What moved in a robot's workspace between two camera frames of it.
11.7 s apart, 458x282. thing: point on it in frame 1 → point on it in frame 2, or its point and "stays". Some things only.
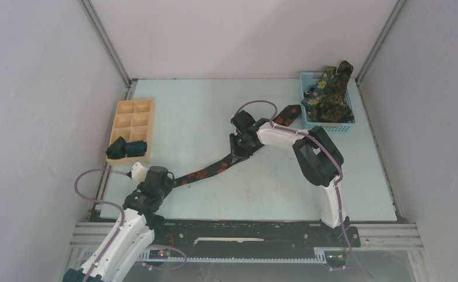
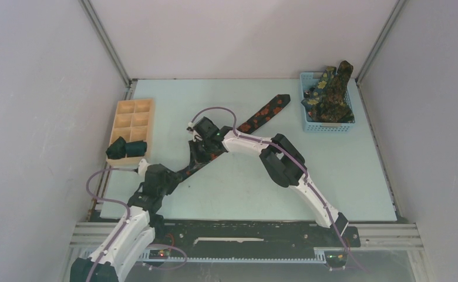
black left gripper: x=169 y=185 stays
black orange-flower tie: x=282 y=116 → x=279 y=103
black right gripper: x=236 y=150 → x=196 y=157
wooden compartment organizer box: x=133 y=122 stays
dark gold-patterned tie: x=334 y=107 stays
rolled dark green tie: x=136 y=148 stays
